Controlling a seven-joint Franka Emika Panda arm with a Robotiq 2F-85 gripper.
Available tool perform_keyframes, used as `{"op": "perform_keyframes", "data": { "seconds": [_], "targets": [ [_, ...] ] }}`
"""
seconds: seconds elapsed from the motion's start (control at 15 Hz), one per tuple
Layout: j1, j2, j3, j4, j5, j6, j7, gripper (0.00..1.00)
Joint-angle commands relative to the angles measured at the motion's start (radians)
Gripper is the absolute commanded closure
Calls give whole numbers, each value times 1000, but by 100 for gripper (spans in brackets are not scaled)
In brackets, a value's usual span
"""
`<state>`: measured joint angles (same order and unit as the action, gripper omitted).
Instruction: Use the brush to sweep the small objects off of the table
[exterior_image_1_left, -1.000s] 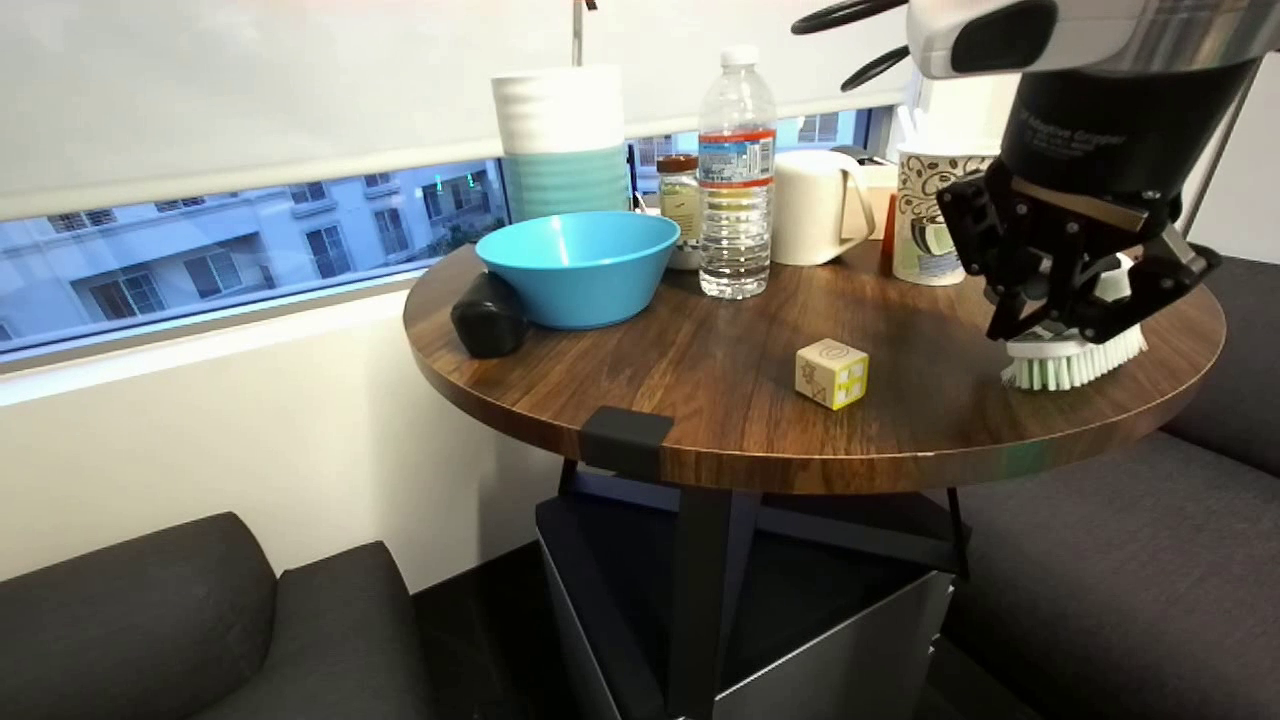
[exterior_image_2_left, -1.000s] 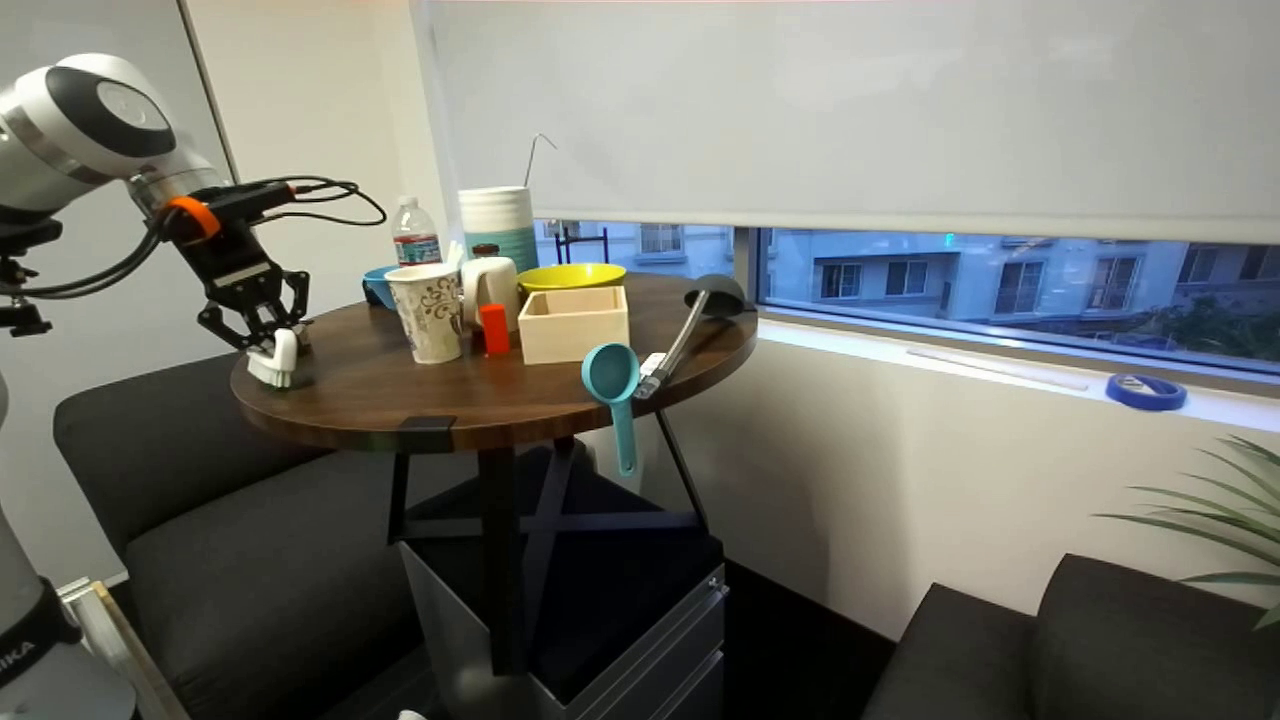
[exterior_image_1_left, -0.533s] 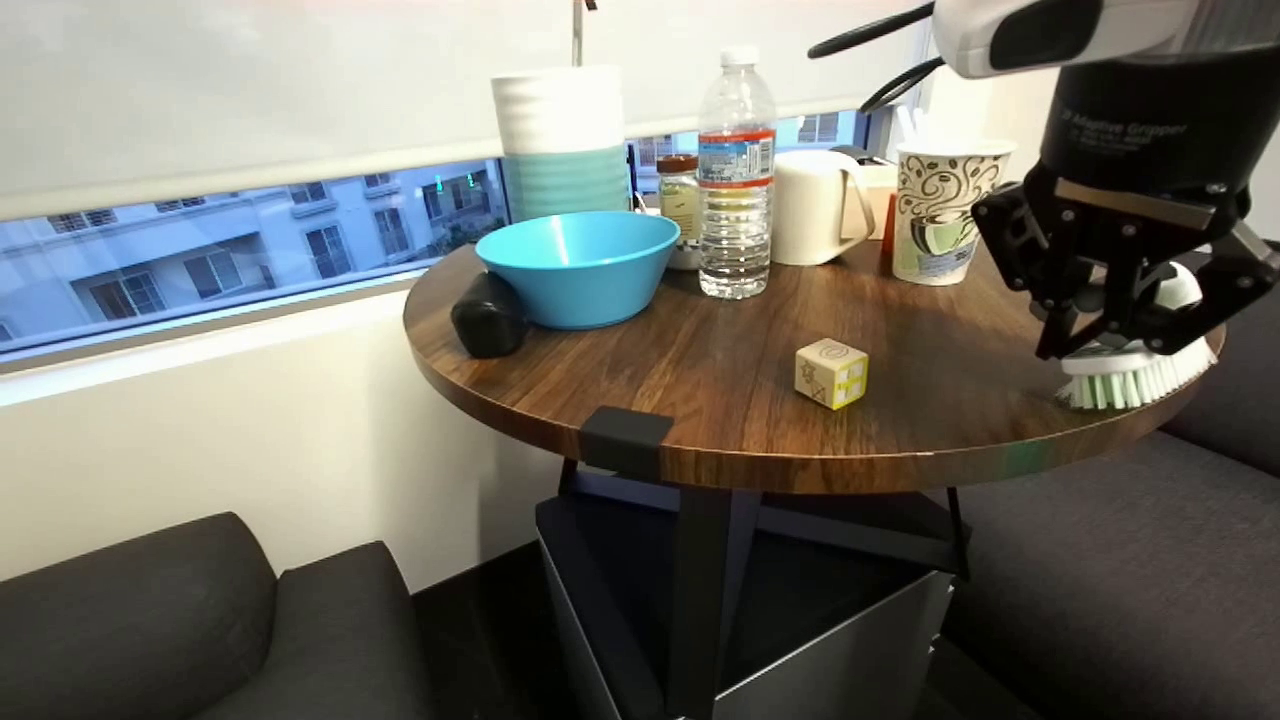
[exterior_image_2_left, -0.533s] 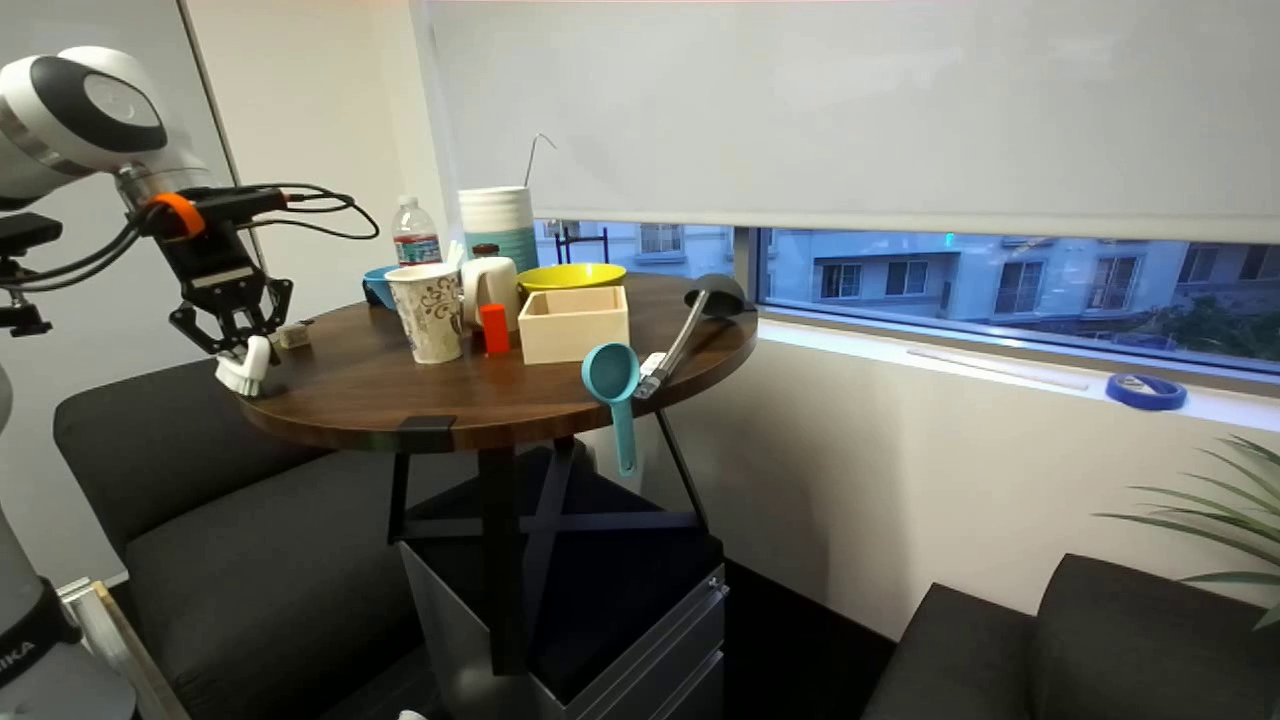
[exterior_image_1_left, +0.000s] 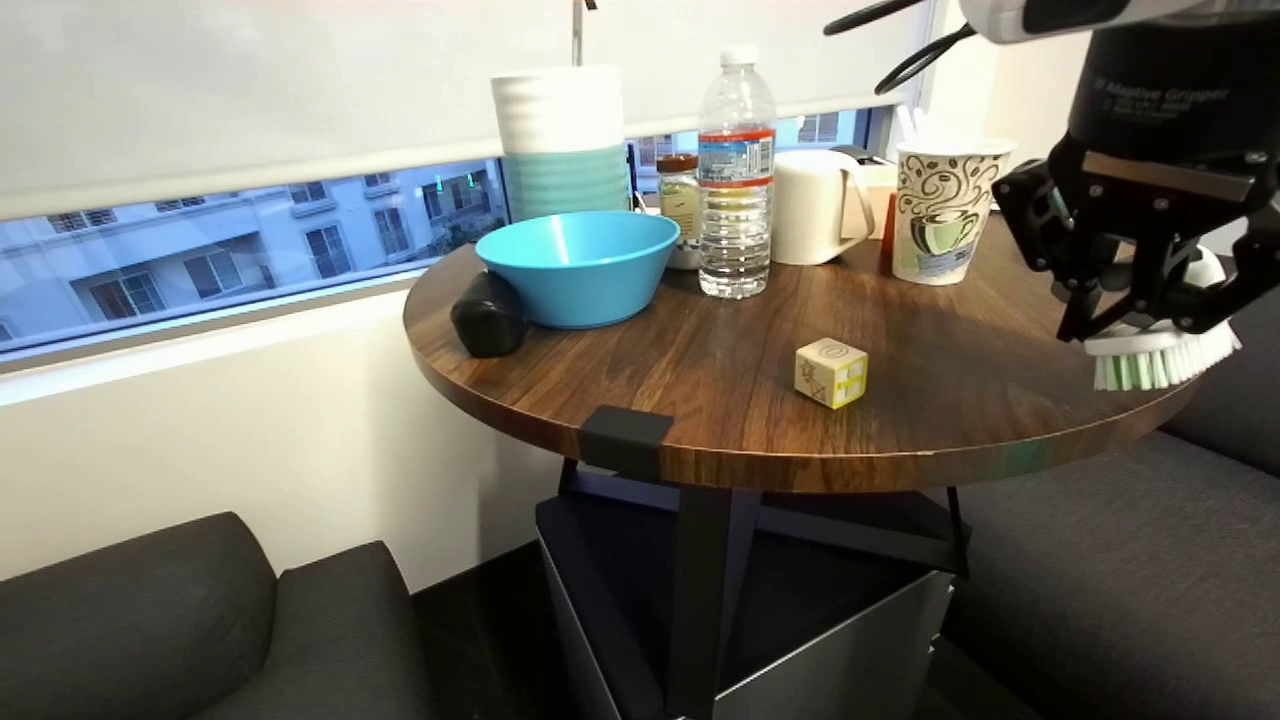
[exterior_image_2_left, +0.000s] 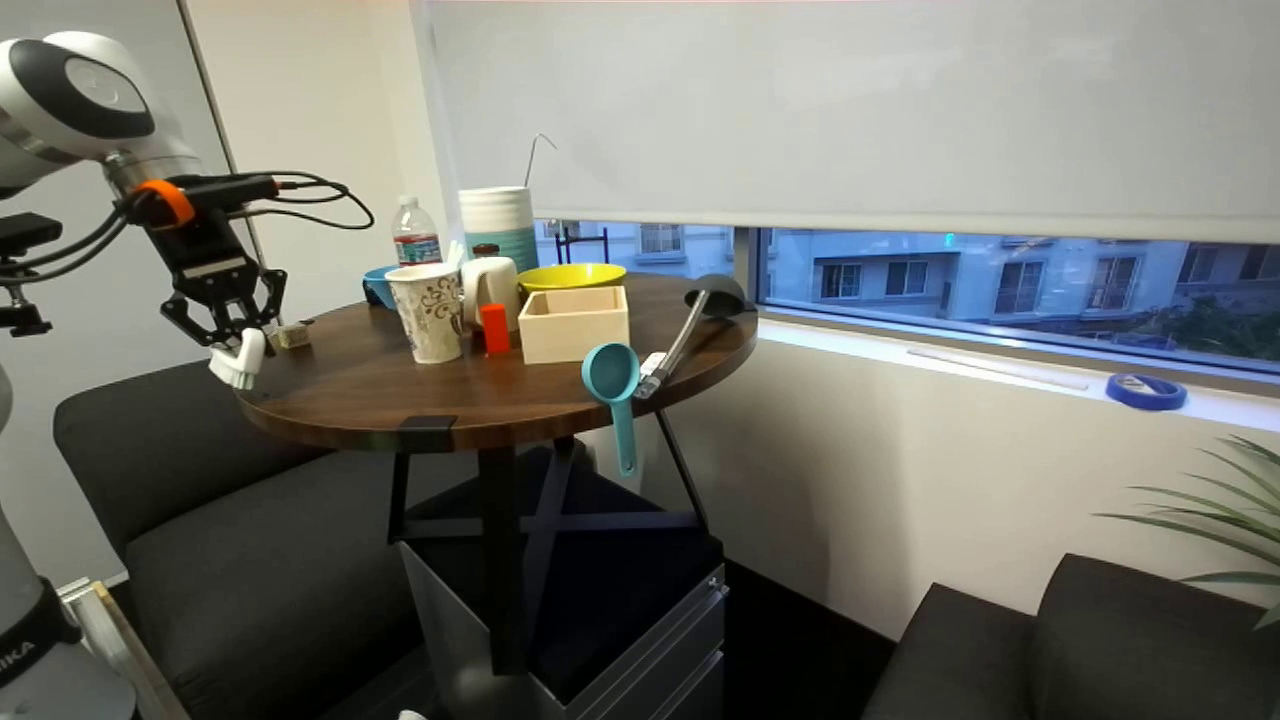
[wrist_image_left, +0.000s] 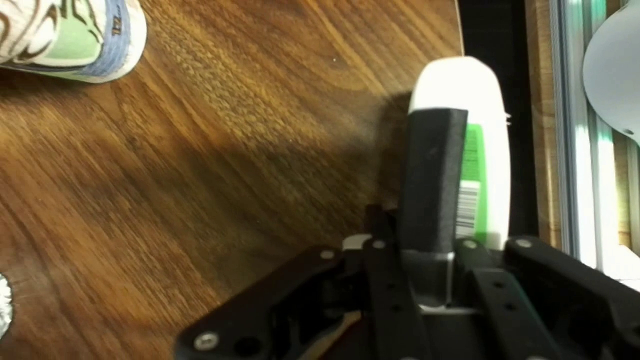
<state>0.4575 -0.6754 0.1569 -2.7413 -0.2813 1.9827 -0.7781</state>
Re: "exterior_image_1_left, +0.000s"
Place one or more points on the white roller blind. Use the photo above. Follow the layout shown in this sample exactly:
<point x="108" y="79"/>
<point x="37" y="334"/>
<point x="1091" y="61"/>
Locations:
<point x="264" y="83"/>

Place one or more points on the white scrub brush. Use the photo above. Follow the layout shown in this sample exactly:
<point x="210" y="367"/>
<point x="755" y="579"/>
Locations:
<point x="1161" y="361"/>

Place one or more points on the clear plastic water bottle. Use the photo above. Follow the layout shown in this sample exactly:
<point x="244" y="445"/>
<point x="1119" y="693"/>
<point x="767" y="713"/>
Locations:
<point x="736" y="201"/>

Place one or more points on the white and teal cup stack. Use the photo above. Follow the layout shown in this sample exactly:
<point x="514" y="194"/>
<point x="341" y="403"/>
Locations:
<point x="562" y="146"/>

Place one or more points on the patterned paper cup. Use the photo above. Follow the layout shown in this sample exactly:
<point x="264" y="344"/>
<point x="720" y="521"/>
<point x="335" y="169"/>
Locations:
<point x="946" y="223"/>

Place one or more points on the light wooden box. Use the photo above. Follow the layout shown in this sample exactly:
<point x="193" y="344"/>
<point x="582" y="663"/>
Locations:
<point x="879" y="194"/>

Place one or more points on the white black Franka robot arm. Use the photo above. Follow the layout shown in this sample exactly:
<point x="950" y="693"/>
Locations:
<point x="1174" y="83"/>

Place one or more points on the small glass jar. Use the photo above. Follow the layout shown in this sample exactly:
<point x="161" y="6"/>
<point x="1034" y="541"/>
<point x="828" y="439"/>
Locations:
<point x="681" y="201"/>

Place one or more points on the glass window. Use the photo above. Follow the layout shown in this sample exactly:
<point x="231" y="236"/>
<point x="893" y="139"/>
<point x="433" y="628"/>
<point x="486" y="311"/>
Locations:
<point x="202" y="267"/>

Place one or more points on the black tape patch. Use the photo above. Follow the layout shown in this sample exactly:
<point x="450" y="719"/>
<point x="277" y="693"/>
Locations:
<point x="625" y="439"/>

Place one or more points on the small yellow white cube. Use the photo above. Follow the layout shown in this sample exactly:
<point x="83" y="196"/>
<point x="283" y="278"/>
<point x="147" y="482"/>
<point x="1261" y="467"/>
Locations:
<point x="828" y="372"/>

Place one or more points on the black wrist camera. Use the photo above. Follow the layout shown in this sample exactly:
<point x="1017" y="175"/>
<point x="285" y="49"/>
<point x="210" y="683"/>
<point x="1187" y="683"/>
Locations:
<point x="1165" y="169"/>

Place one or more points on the thin blind pull wand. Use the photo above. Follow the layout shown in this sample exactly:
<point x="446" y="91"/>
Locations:
<point x="582" y="32"/>

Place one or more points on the round dark wooden table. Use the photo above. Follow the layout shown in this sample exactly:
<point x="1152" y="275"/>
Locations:
<point x="694" y="385"/>

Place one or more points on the small black rounded block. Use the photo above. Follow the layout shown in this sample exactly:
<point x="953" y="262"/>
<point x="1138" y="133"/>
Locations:
<point x="486" y="318"/>

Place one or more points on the dark grey couch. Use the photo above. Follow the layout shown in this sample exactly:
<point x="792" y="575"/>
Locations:
<point x="161" y="626"/>
<point x="1133" y="575"/>

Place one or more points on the blue plastic bowl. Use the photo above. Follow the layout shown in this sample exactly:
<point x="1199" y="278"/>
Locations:
<point x="576" y="275"/>

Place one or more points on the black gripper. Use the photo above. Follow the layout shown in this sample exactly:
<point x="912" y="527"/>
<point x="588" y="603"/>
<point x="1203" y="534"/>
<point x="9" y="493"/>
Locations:
<point x="1165" y="240"/>

